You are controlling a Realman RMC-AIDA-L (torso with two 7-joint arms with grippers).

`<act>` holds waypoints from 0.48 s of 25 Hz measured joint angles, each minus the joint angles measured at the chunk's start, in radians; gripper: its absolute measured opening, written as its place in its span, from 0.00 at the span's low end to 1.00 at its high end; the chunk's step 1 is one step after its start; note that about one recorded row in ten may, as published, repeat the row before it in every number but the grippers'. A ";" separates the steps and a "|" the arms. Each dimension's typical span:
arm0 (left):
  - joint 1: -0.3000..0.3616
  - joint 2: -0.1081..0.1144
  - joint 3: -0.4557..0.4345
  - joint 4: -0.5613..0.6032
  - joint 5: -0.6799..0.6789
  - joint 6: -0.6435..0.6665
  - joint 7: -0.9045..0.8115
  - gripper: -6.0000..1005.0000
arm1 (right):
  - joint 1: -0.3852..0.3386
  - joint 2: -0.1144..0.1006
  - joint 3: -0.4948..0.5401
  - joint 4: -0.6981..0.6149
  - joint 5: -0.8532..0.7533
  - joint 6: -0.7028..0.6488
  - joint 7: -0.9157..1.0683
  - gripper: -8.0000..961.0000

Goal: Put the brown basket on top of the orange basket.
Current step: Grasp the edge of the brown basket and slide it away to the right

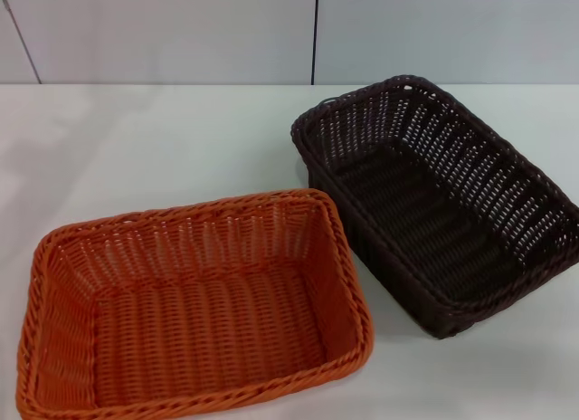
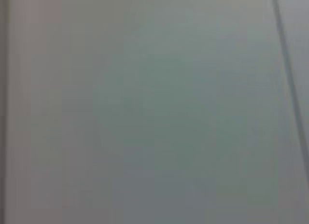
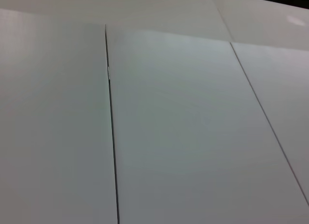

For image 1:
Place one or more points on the dark brown woven basket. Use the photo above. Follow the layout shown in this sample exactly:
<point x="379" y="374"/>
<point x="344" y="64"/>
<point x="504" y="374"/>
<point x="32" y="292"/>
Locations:
<point x="429" y="221"/>

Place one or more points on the orange woven plastic basket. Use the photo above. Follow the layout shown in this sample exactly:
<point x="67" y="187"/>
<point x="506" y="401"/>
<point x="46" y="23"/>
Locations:
<point x="203" y="316"/>

